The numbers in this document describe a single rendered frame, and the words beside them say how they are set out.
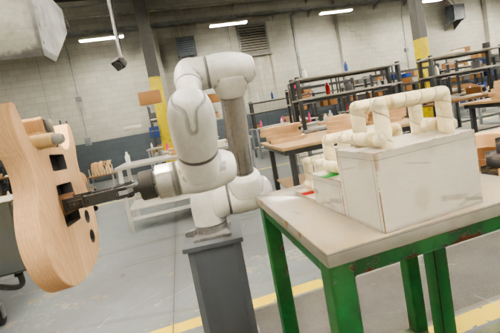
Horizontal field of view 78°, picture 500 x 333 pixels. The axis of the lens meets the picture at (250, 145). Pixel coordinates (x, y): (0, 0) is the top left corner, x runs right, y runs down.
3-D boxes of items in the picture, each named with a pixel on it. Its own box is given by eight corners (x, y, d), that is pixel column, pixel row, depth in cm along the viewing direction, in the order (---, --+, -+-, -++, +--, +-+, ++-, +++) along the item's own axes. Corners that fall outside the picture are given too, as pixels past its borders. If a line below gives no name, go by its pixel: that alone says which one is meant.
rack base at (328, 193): (347, 216, 78) (341, 181, 77) (315, 203, 94) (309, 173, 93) (431, 191, 86) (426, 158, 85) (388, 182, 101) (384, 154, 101)
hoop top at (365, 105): (355, 115, 72) (353, 101, 72) (347, 116, 75) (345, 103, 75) (424, 101, 77) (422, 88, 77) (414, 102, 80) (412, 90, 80)
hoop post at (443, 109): (447, 134, 69) (442, 92, 68) (435, 134, 72) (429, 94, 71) (458, 131, 70) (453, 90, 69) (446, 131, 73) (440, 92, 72)
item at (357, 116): (360, 148, 73) (354, 108, 72) (352, 147, 76) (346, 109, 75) (372, 145, 74) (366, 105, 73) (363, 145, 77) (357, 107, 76)
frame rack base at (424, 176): (387, 235, 64) (375, 153, 62) (344, 216, 78) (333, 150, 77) (484, 202, 71) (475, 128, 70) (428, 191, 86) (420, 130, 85)
